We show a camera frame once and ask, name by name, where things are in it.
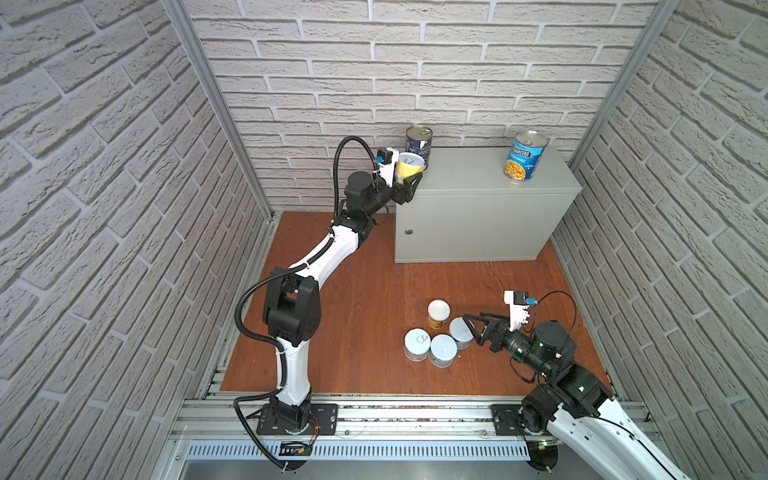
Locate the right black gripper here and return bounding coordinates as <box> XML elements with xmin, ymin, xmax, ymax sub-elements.
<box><xmin>465</xmin><ymin>312</ymin><xmax>552</xmax><ymax>382</ymax></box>

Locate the yellow label pull-tab can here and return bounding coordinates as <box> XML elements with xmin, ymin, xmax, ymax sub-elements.
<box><xmin>395</xmin><ymin>152</ymin><xmax>426</xmax><ymax>183</ymax></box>

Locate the white lid orange can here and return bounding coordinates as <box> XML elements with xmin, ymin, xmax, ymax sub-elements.
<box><xmin>427</xmin><ymin>299</ymin><xmax>451</xmax><ymax>330</ymax></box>

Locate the dark purple label can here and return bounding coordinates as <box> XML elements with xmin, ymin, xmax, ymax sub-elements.
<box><xmin>405</xmin><ymin>125</ymin><xmax>433</xmax><ymax>166</ymax></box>

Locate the blue label soup can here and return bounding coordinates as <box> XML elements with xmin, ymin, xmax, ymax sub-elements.
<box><xmin>504</xmin><ymin>130</ymin><xmax>550</xmax><ymax>182</ymax></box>

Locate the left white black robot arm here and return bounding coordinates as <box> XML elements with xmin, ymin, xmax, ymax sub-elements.
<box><xmin>263</xmin><ymin>171</ymin><xmax>423</xmax><ymax>433</ymax></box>

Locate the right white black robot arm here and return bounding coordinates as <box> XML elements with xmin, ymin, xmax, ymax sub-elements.
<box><xmin>463</xmin><ymin>313</ymin><xmax>688</xmax><ymax>479</ymax></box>

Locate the silver top can right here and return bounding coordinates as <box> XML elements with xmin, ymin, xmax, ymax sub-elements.
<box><xmin>449</xmin><ymin>317</ymin><xmax>474</xmax><ymax>350</ymax></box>

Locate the silver can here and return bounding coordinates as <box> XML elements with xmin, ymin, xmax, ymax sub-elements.
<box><xmin>449</xmin><ymin>317</ymin><xmax>474</xmax><ymax>350</ymax></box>
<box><xmin>428</xmin><ymin>334</ymin><xmax>458</xmax><ymax>368</ymax></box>

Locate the silver top centre can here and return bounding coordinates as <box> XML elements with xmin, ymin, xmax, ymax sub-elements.
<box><xmin>428</xmin><ymin>334</ymin><xmax>458</xmax><ymax>368</ymax></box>

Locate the white lid purple can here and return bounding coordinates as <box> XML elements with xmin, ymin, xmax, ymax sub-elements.
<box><xmin>404</xmin><ymin>328</ymin><xmax>431</xmax><ymax>362</ymax></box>

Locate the grey metal cabinet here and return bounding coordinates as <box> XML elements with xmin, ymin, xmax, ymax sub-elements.
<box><xmin>395</xmin><ymin>147</ymin><xmax>582</xmax><ymax>263</ymax></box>

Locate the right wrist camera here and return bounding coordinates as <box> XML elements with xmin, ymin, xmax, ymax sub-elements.
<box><xmin>504</xmin><ymin>290</ymin><xmax>538</xmax><ymax>331</ymax></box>

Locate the left black corrugated cable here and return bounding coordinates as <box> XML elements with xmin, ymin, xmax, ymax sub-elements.
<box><xmin>232</xmin><ymin>135</ymin><xmax>379</xmax><ymax>472</ymax></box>

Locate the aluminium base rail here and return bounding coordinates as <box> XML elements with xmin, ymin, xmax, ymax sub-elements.
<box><xmin>173</xmin><ymin>392</ymin><xmax>655</xmax><ymax>445</ymax></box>

